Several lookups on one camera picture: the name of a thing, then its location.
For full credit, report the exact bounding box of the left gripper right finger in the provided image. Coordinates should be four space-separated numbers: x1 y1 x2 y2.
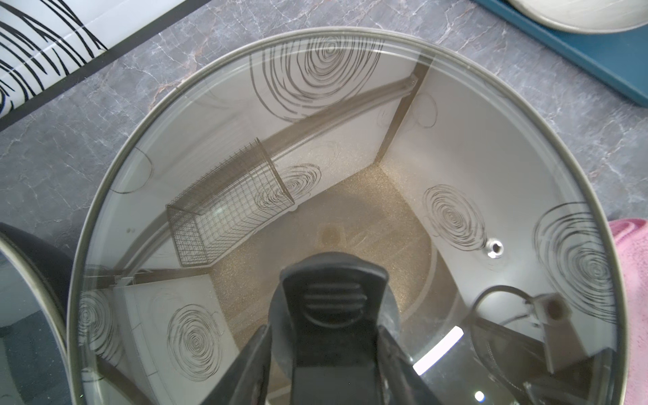
376 326 441 405

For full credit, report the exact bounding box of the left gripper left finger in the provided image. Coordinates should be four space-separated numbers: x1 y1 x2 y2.
202 325 272 405

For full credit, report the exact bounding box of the glass pot lid black knob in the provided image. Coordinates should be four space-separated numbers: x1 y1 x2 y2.
67 29 628 404

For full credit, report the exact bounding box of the grey round plate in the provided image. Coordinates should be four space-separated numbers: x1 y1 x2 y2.
509 0 647 35

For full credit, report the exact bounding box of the pink cloth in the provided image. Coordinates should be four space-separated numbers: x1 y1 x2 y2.
609 219 647 404

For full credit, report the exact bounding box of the teal tray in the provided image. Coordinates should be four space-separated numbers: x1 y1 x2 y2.
478 1 647 108

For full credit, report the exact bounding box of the glass lid on black pan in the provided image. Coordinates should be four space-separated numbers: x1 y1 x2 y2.
1 224 72 404

